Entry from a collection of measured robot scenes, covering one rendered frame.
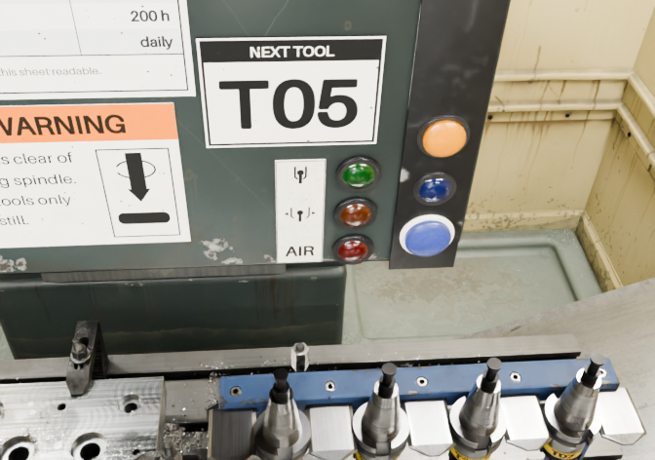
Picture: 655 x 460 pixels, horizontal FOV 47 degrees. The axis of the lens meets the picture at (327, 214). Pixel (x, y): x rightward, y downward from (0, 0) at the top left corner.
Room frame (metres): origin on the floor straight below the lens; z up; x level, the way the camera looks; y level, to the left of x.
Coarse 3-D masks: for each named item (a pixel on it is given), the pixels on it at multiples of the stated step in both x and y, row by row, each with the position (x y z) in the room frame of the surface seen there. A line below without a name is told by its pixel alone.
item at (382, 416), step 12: (396, 384) 0.47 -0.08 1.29; (372, 396) 0.46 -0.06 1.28; (384, 396) 0.46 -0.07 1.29; (396, 396) 0.46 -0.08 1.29; (372, 408) 0.45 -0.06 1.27; (384, 408) 0.45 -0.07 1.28; (396, 408) 0.45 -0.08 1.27; (372, 420) 0.45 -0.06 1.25; (384, 420) 0.45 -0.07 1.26; (396, 420) 0.45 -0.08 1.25; (372, 432) 0.45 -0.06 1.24; (384, 432) 0.44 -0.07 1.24; (396, 432) 0.45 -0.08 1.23
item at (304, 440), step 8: (304, 416) 0.47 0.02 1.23; (256, 424) 0.46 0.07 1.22; (304, 424) 0.46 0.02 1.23; (256, 432) 0.45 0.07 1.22; (304, 432) 0.45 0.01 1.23; (256, 440) 0.44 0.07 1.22; (264, 440) 0.44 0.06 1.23; (304, 440) 0.44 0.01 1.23; (256, 448) 0.44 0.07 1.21; (264, 448) 0.43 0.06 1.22; (272, 448) 0.43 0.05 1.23; (280, 448) 0.43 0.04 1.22; (288, 448) 0.43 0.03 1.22; (296, 448) 0.43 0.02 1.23; (304, 448) 0.43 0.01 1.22; (264, 456) 0.43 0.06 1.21; (272, 456) 0.42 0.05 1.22; (280, 456) 0.43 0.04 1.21; (288, 456) 0.43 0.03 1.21; (296, 456) 0.43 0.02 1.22; (304, 456) 0.43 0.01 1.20
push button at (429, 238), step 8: (416, 224) 0.35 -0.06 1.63; (424, 224) 0.35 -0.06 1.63; (432, 224) 0.35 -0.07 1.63; (440, 224) 0.35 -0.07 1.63; (408, 232) 0.35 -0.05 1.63; (416, 232) 0.35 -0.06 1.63; (424, 232) 0.35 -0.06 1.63; (432, 232) 0.35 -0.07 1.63; (440, 232) 0.35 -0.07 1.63; (448, 232) 0.35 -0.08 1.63; (408, 240) 0.35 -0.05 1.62; (416, 240) 0.35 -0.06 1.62; (424, 240) 0.35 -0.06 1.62; (432, 240) 0.35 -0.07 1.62; (440, 240) 0.35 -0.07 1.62; (448, 240) 0.35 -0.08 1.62; (408, 248) 0.35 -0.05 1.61; (416, 248) 0.35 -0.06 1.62; (424, 248) 0.35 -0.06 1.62; (432, 248) 0.35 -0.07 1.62; (440, 248) 0.35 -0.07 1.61
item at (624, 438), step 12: (600, 396) 0.52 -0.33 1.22; (612, 396) 0.52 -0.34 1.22; (624, 396) 0.52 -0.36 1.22; (600, 408) 0.50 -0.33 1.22; (612, 408) 0.50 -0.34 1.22; (624, 408) 0.50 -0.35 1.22; (612, 420) 0.49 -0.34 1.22; (624, 420) 0.49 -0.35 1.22; (636, 420) 0.49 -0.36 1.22; (600, 432) 0.47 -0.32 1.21; (612, 432) 0.47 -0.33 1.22; (624, 432) 0.47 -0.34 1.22; (636, 432) 0.47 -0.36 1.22; (624, 444) 0.46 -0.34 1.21
